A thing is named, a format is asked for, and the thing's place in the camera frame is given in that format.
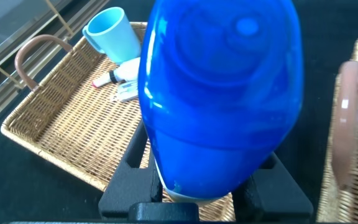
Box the clear plastic toothbrush case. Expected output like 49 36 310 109
110 80 139 103

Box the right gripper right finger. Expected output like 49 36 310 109
231 152 314 222

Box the white bottle blue cap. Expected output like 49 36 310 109
137 0 304 206

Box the gold metal rack cart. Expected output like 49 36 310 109
0 0 76 91

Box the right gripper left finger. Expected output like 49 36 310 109
98 119 164 219

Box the light blue mug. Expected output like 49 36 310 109
81 6 142 65

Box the white tube red tip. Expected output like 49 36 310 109
91 57 141 88

